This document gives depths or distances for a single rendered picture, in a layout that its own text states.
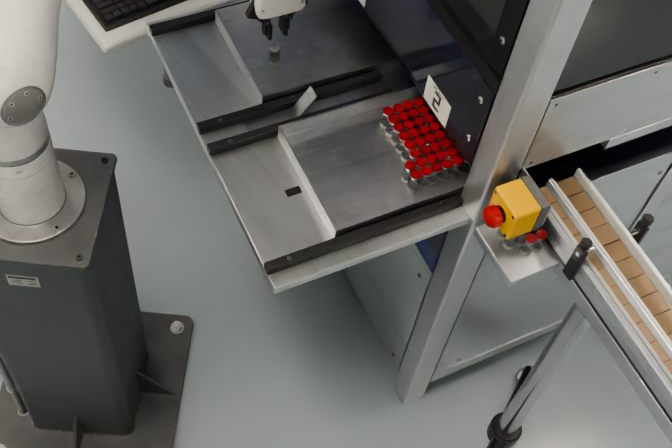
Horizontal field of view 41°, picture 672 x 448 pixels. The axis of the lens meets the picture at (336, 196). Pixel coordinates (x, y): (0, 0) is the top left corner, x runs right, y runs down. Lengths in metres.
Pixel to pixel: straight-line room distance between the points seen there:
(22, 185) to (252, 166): 0.42
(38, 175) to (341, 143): 0.58
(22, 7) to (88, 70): 1.77
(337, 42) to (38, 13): 0.78
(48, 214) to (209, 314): 0.96
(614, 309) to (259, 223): 0.64
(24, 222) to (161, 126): 1.30
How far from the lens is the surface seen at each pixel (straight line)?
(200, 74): 1.88
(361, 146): 1.77
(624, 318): 1.63
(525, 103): 1.45
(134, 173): 2.83
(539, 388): 2.09
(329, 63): 1.91
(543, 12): 1.34
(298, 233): 1.64
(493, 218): 1.56
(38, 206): 1.66
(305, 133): 1.78
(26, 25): 1.37
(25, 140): 1.53
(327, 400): 2.45
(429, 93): 1.71
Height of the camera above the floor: 2.26
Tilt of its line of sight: 54 degrees down
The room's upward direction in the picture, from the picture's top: 9 degrees clockwise
